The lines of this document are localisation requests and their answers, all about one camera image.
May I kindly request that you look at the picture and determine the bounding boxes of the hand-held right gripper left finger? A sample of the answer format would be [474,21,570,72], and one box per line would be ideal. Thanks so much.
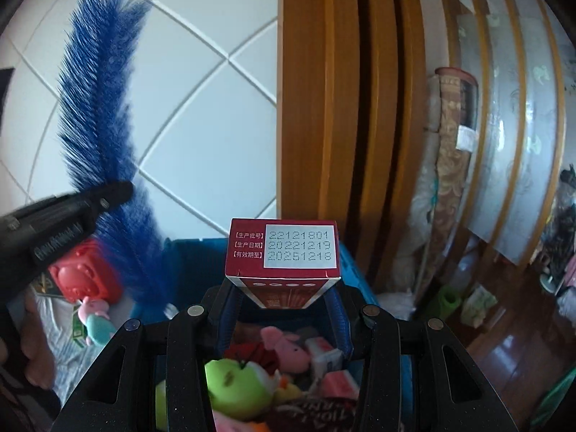
[53,283,241,432]

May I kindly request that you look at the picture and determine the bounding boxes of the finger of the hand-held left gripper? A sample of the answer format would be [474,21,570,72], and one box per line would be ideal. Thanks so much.
[87,181,135,220]

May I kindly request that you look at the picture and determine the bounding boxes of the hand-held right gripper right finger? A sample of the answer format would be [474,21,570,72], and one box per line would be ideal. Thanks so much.
[326,285,528,432]

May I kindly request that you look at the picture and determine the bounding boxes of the blue plastic crate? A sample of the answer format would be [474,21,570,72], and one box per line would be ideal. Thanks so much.
[162,236,419,432]

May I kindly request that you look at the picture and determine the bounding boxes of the green frog plush toy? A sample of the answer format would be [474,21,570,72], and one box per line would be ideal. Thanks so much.
[155,359,280,432]

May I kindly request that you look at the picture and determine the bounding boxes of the red and white carton box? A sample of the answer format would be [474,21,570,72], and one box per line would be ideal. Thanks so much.
[224,218,342,310]

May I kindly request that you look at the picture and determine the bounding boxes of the blue feather duster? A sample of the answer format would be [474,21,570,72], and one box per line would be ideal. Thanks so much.
[56,0,178,320]

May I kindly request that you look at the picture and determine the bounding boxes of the pink pig plush orange hat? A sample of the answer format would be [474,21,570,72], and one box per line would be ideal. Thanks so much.
[213,409,271,432]

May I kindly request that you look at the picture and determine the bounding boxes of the person's left forearm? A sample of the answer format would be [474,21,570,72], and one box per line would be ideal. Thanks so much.
[0,369,61,432]

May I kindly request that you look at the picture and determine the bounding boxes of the person's left hand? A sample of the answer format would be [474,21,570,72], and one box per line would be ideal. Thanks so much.
[20,294,58,390]

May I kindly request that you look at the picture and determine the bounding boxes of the pink white tissue packet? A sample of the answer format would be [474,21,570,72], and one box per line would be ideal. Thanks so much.
[306,337,345,379]

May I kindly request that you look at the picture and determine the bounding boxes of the dark red plush toy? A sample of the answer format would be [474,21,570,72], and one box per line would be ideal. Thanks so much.
[225,342,277,376]

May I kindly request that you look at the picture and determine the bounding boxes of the red bear carry case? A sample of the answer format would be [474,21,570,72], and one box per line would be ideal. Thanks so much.
[47,239,123,302]

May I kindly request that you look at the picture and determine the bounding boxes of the small pink pig plush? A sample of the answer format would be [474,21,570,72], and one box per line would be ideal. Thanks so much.
[261,326,313,373]

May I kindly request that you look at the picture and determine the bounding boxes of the yellow plush toy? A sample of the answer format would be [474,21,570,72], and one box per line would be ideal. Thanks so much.
[274,375,302,403]

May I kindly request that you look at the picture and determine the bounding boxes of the green carton box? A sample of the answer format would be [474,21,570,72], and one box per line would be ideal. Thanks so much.
[71,306,91,347]

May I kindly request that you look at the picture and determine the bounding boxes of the pink pig plush teal dress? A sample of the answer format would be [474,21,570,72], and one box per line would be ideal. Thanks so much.
[77,298,113,347]

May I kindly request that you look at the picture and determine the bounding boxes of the green rolled mat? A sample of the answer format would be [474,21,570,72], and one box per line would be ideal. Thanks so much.
[438,288,464,313]

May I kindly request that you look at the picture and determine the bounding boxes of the green white tissue pack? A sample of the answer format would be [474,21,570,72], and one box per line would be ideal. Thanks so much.
[460,284,499,328]

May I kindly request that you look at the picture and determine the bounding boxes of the rolled grey mat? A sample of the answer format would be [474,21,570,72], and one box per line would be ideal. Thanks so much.
[407,76,444,298]

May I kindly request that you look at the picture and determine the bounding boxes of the rolled patterned carpet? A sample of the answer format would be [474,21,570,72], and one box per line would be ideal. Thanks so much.
[432,67,478,298]

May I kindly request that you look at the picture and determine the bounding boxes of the green cloth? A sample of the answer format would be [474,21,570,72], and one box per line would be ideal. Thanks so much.
[531,369,576,432]

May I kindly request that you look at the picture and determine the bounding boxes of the wooden partition with frosted glass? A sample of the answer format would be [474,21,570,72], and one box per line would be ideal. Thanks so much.
[432,0,568,271]

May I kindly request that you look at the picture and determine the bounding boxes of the wooden wall trim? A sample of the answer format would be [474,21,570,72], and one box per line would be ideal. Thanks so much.
[276,0,428,289]

